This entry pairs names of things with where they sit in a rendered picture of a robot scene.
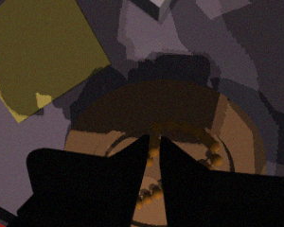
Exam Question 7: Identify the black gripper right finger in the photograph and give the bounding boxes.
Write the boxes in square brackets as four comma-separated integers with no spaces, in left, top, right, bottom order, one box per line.
[159,136,284,227]

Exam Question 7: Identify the grey cube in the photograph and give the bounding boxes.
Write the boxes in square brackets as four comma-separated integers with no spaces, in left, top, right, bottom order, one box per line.
[131,0,172,22]

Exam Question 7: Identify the brown round bead board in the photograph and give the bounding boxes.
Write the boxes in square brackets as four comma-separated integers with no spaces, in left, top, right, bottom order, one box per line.
[64,79,267,227]

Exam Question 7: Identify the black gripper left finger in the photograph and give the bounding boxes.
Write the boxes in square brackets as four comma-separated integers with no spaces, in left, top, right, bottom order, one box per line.
[27,134,150,227]

